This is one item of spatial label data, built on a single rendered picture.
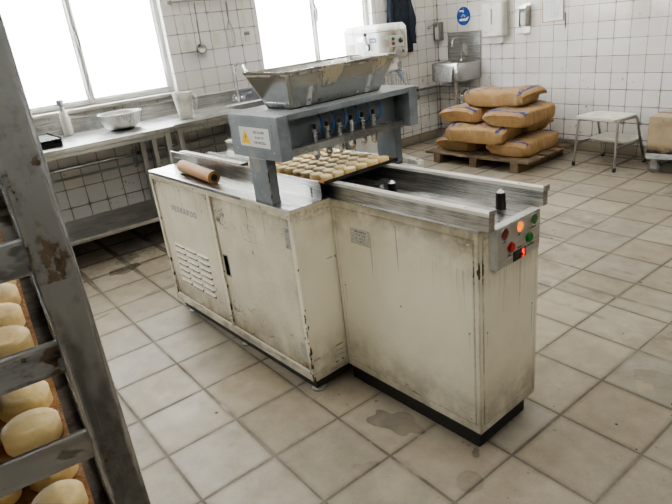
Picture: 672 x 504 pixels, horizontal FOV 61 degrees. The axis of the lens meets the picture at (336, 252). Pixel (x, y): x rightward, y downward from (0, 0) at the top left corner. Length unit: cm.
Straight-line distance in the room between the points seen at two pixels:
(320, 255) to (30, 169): 183
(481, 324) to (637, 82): 433
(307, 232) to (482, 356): 78
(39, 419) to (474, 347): 151
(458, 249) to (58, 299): 146
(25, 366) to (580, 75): 592
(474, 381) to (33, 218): 170
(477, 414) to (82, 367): 171
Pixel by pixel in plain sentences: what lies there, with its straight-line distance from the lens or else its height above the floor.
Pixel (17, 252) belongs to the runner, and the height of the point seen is 133.
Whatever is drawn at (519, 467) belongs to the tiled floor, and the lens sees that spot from 215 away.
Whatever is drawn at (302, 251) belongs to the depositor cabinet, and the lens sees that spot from 216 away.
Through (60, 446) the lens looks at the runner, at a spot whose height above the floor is 115.
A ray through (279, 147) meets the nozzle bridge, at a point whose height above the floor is 108.
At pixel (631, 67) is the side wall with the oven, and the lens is 595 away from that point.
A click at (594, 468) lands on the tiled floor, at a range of 219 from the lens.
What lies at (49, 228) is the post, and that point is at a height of 135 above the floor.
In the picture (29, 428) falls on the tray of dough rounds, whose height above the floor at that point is 115.
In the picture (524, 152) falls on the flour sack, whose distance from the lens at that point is 551.
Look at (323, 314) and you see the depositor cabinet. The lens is 232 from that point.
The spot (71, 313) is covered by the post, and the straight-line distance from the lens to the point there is 48.
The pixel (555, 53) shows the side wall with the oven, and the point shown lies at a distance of 630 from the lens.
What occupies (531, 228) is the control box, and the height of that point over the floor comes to 78.
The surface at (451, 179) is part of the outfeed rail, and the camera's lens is 214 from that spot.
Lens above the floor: 146
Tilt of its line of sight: 22 degrees down
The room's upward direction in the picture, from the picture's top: 7 degrees counter-clockwise
